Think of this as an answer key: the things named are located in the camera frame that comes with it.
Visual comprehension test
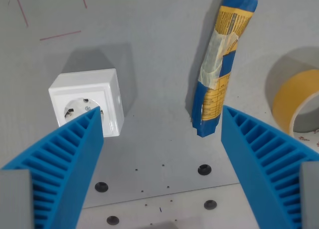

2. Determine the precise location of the white wall socket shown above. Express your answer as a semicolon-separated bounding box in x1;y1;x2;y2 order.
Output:
48;68;125;138

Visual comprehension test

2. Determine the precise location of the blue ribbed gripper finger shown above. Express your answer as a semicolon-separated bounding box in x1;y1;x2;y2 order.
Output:
220;104;319;229
0;106;105;229

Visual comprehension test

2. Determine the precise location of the white paw print sheet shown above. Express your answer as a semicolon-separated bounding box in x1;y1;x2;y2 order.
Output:
293;130;319;155

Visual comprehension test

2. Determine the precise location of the blue and yellow bag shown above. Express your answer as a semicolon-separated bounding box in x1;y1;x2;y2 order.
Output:
190;0;259;139

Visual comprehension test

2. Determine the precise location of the yellow tape roll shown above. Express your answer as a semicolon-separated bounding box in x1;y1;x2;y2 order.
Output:
271;69;319;136

